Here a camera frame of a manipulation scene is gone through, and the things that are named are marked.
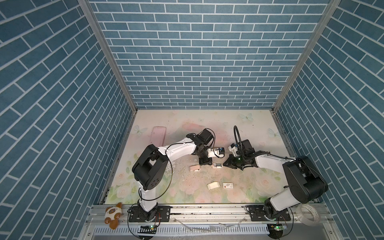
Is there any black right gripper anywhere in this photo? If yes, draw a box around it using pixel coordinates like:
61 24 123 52
221 153 246 170

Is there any white staple box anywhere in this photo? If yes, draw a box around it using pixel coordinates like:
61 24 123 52
223 183 234 189

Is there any staple box tray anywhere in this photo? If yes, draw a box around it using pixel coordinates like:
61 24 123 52
207 181 220 190

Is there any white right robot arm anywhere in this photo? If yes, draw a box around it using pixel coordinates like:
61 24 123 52
224 140 329 221

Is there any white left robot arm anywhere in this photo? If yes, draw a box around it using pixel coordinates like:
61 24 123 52
132 128 216 222

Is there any pink phone case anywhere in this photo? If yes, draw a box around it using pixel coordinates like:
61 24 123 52
150 126 167 147

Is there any clear tape roll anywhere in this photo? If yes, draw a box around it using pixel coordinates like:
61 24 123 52
296 204 321 227

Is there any brown white plush toy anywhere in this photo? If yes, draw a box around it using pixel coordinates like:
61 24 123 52
104 203 123 230

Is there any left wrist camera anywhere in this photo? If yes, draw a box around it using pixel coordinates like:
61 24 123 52
207 148 225 159

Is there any aluminium corner frame post right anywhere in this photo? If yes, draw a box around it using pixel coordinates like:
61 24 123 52
271 0 341 115

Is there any aluminium corner frame post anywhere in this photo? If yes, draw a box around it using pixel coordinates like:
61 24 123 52
78 0 138 115
271 0 341 115

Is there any aluminium corner frame post left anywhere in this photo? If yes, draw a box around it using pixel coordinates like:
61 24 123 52
78 0 138 115

